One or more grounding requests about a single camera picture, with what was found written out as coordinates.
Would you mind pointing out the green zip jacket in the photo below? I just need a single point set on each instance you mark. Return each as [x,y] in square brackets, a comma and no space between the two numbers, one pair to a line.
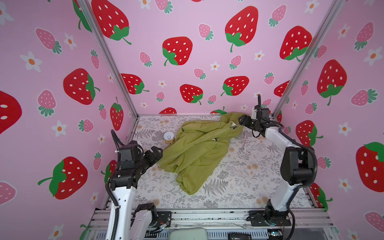
[199,148]

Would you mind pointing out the white device on rail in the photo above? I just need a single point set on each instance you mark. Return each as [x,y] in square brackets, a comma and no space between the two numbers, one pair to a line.
[189,234]

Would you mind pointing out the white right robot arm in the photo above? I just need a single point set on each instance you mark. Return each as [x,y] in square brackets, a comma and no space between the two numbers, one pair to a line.
[298,168]

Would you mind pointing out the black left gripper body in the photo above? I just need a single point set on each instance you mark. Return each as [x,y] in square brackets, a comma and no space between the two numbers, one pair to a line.
[142,164]

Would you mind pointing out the small white-lidded can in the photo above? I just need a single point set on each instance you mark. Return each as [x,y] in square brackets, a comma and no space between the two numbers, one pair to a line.
[169,137]

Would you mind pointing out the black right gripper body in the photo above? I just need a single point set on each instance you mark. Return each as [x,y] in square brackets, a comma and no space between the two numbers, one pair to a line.
[254,123]

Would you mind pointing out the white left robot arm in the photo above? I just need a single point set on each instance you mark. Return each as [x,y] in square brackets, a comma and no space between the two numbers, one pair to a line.
[123,223]

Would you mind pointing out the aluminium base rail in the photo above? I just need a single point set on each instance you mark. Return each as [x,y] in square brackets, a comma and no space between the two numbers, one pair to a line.
[236,218]

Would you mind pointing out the black device on rail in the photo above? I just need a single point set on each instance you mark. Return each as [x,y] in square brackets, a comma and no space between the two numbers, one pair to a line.
[239,236]

